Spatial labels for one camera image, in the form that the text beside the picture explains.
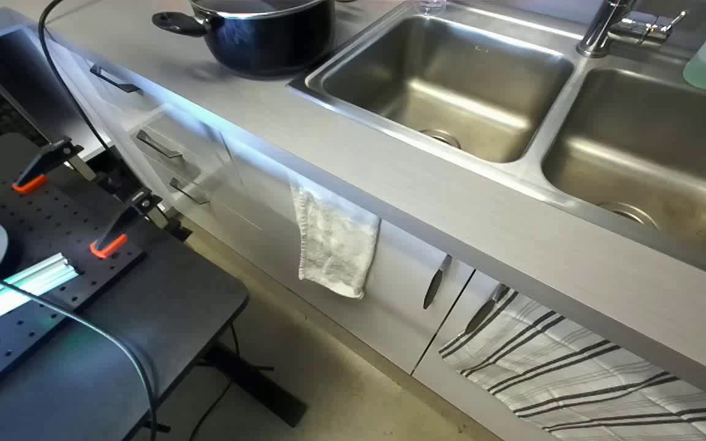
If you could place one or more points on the glass pot lid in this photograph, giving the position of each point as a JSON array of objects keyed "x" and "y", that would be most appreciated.
[{"x": 256, "y": 6}]

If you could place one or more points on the dark blue cooking pot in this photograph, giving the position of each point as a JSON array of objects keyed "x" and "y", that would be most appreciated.
[{"x": 262, "y": 44}]

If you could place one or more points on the white hanging dish cloth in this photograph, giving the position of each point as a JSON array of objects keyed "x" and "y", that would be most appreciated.
[{"x": 335, "y": 240}]

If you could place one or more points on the grey kitchen cabinet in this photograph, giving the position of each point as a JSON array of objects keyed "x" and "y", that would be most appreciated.
[{"x": 239, "y": 204}]

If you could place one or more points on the stainless steel double sink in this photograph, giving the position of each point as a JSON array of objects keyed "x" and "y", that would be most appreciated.
[{"x": 452, "y": 88}]

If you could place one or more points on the black work table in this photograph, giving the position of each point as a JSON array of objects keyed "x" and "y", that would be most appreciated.
[{"x": 122, "y": 345}]

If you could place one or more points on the striped white dish towel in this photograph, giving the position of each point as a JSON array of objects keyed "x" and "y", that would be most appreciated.
[{"x": 580, "y": 370}]

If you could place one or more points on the black perforated mounting board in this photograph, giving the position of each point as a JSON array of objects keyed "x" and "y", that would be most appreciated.
[{"x": 49, "y": 221}]

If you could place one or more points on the chrome kitchen faucet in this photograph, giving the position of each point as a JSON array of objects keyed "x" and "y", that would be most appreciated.
[{"x": 614, "y": 26}]

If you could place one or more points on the dark grey box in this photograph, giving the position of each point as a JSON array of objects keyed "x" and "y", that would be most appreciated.
[{"x": 11, "y": 74}]

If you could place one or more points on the aluminium rail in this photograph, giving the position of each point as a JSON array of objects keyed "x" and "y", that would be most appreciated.
[{"x": 29, "y": 278}]

